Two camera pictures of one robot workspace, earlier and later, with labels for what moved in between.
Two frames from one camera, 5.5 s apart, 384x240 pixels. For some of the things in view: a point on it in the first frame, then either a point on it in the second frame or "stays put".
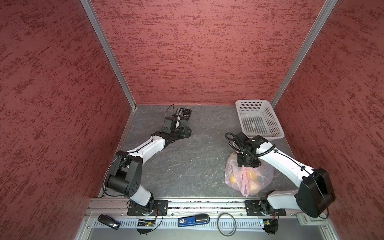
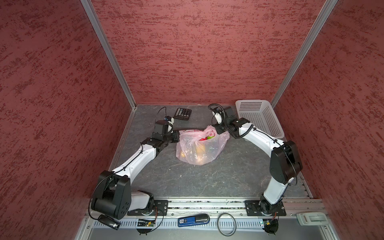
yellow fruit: (254, 187) -> (200, 152)
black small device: (109, 221) stays put
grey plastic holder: (304, 219) stays put
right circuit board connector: (271, 226) stays put
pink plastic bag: (248, 181) -> (198, 147)
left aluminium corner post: (95, 24) stays put
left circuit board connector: (145, 226) stays put
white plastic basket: (257, 117) stays put
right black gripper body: (247, 160) -> (223, 127)
